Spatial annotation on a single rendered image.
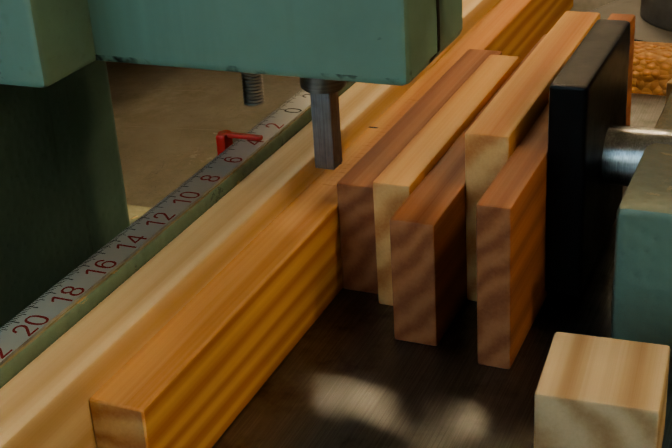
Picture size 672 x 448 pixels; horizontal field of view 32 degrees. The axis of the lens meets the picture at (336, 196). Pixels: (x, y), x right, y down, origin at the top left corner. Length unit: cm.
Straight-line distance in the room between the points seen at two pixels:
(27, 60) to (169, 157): 260
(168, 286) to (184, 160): 262
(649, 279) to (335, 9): 15
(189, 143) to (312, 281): 268
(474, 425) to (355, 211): 11
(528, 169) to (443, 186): 4
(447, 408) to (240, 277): 9
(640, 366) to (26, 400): 19
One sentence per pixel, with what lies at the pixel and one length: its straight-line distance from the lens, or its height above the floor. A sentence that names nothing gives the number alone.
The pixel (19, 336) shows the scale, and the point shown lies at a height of 96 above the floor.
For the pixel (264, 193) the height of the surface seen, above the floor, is 95.
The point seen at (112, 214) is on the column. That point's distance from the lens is 68.
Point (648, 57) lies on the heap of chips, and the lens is 73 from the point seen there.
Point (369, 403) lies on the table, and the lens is 43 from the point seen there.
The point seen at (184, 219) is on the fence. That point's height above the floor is 95.
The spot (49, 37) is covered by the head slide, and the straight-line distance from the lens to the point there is 46.
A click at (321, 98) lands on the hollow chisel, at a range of 48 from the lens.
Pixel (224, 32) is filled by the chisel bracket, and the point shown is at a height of 102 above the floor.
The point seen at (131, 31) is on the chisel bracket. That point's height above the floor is 101.
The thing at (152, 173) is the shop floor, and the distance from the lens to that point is 297.
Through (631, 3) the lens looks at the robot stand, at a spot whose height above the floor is 82.
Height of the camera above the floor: 114
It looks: 25 degrees down
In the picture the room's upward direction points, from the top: 4 degrees counter-clockwise
